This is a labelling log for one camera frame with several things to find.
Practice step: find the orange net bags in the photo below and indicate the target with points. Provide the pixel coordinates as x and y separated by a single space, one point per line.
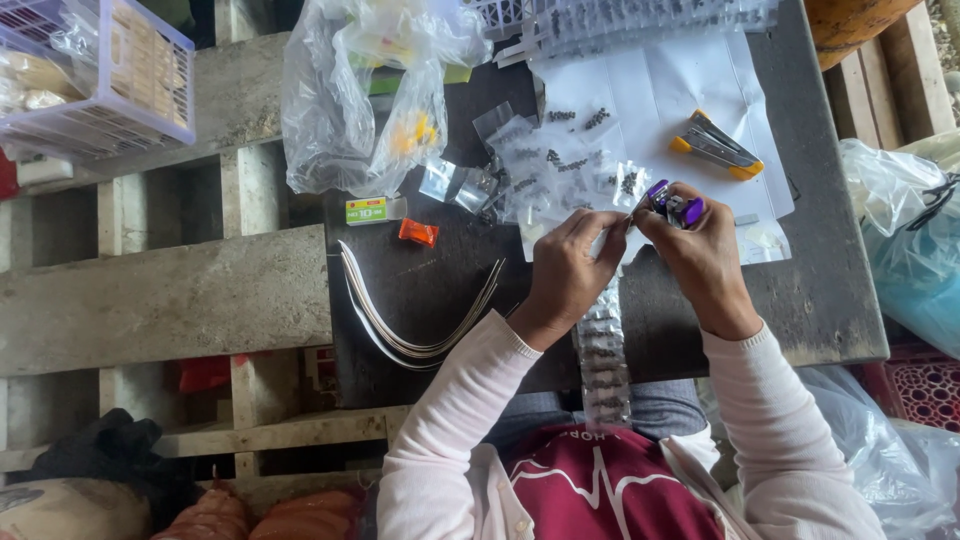
300 517

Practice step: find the orange clay pot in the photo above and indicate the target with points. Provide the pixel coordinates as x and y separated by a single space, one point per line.
855 26

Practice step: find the orange candy wrapper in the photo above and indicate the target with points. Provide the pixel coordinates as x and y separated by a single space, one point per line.
418 232

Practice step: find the yellow stapler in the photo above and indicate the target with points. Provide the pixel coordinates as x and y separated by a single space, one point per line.
716 146

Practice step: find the pile of small pepper packets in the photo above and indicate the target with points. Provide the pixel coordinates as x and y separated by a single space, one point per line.
555 161

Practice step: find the green and white staple box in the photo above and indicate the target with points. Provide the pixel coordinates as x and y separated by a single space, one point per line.
367 211

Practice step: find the wooden crate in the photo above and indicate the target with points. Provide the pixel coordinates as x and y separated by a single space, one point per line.
896 82

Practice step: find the purple stapler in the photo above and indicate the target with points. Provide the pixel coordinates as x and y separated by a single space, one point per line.
679 210

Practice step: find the black cloth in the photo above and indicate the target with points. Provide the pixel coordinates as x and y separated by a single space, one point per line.
105 457

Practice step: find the maroon printed shirt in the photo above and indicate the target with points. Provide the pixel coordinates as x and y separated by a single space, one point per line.
600 487

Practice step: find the white paper sheet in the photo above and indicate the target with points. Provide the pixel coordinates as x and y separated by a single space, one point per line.
675 82

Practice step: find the lavender plastic basket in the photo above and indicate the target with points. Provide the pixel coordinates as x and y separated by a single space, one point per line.
97 71

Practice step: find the rows of stapled pepper packets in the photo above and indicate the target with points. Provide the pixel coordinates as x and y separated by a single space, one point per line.
645 22

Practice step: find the beige sack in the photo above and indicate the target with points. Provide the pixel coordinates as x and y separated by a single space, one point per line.
67 514

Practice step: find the person's left hand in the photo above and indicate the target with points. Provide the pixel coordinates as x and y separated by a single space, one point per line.
564 277

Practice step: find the red plastic crate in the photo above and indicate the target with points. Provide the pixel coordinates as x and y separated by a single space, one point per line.
926 382

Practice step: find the grey wooden bench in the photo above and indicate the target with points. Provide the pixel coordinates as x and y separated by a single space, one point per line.
165 300

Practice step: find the clear bag with blue contents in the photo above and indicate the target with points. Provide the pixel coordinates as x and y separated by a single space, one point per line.
911 255

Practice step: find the strip of clear pepper packets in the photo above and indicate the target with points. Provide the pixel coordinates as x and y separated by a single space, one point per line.
602 360

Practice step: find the large clear plastic bag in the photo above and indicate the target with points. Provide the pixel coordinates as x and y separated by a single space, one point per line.
352 97

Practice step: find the bundle of curved white strips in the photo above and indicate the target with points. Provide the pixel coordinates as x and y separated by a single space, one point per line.
405 341

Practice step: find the white plastic basket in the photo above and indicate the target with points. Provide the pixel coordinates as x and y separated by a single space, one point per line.
504 13

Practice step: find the person's right hand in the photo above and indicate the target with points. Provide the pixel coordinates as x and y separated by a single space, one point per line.
701 262

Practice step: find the crumpled clear plastic bag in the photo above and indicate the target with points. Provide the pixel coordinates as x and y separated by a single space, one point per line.
885 457

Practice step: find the empty clear small bags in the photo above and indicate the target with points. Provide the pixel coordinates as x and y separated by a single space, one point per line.
457 184

